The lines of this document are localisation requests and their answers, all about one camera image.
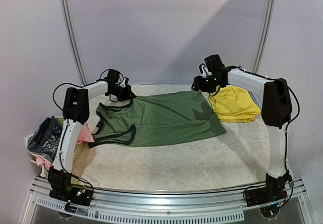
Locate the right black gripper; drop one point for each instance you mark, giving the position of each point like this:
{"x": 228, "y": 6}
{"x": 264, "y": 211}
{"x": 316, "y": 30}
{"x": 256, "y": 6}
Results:
{"x": 198, "y": 84}

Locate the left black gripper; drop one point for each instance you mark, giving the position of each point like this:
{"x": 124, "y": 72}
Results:
{"x": 126, "y": 96}

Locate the yellow shorts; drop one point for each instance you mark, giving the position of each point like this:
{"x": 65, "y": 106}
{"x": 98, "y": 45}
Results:
{"x": 233, "y": 104}

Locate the olive green garment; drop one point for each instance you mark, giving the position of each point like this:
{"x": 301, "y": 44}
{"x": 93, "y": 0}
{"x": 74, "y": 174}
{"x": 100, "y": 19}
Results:
{"x": 157, "y": 120}

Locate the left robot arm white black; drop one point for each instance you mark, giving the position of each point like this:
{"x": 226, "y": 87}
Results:
{"x": 76, "y": 113}

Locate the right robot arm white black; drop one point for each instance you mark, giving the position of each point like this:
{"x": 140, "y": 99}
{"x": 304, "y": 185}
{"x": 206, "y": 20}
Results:
{"x": 273, "y": 97}

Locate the pink garment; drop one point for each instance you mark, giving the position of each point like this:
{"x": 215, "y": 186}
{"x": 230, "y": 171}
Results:
{"x": 85, "y": 135}

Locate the dark blue garment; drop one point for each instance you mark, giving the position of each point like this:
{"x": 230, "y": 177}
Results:
{"x": 45, "y": 140}

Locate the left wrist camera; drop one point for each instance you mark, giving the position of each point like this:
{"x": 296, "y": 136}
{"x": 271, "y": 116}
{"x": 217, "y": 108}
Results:
{"x": 124, "y": 82}

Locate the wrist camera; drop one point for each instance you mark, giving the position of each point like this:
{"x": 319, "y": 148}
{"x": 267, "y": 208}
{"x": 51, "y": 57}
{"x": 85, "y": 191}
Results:
{"x": 204, "y": 70}
{"x": 124, "y": 82}

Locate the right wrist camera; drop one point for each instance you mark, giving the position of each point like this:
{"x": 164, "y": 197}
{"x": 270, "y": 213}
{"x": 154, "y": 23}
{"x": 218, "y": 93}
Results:
{"x": 204, "y": 70}

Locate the right aluminium frame post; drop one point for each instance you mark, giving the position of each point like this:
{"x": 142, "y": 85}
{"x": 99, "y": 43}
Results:
{"x": 268, "y": 14}

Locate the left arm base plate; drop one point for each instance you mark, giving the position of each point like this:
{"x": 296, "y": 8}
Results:
{"x": 80, "y": 195}

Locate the aluminium front rail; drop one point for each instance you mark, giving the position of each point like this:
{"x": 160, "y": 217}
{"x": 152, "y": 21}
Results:
{"x": 213, "y": 206}

